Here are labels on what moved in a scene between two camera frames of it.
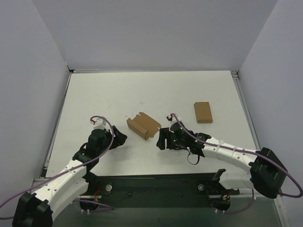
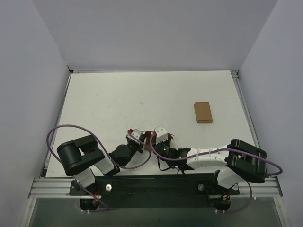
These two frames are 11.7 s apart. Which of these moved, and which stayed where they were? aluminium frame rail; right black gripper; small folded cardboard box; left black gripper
Moved: left black gripper; right black gripper
Stayed: small folded cardboard box; aluminium frame rail
